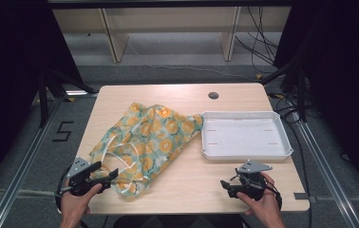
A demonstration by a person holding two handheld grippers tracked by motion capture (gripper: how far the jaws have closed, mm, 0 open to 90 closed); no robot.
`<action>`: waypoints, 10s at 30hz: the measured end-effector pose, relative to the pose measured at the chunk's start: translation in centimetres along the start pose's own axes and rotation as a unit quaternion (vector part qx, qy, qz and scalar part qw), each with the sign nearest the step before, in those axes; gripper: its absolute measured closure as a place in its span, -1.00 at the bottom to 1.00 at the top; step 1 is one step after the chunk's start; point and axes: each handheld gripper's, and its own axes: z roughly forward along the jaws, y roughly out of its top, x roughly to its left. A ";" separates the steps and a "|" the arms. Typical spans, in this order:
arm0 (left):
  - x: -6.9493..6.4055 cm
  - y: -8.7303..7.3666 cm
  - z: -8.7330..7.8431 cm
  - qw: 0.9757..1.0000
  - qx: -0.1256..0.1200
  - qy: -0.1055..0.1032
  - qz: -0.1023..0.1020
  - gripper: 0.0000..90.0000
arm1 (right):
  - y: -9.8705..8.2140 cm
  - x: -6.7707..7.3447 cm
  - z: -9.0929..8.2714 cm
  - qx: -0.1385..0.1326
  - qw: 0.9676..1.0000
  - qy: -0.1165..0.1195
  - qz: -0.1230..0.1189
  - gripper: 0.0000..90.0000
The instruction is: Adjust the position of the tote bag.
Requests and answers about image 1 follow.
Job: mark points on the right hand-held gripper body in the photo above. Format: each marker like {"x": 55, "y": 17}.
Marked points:
{"x": 252, "y": 185}

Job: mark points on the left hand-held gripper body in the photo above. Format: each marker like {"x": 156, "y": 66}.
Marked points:
{"x": 79, "y": 184}

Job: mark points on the white plastic tray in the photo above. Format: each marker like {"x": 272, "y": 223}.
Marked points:
{"x": 244, "y": 136}

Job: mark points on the yellow floral fabric bag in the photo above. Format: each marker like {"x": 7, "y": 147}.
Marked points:
{"x": 155, "y": 136}

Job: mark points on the person's left hand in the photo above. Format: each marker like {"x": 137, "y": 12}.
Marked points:
{"x": 74, "y": 205}

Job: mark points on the person's right hand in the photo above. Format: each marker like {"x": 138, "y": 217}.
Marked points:
{"x": 268, "y": 205}

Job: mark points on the person's dark trousers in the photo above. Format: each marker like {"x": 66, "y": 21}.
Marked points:
{"x": 177, "y": 222}

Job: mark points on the black metal stand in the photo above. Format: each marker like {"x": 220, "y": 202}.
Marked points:
{"x": 43, "y": 101}
{"x": 301, "y": 95}

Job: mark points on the grey round table grommet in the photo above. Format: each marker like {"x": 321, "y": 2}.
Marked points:
{"x": 213, "y": 95}

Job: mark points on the black curtain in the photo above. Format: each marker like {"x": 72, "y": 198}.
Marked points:
{"x": 9, "y": 79}
{"x": 342, "y": 79}

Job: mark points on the beige wooden shelf unit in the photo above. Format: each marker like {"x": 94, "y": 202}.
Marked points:
{"x": 168, "y": 19}

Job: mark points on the aluminium floor rail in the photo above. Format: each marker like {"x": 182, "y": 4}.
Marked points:
{"x": 326, "y": 167}
{"x": 25, "y": 171}

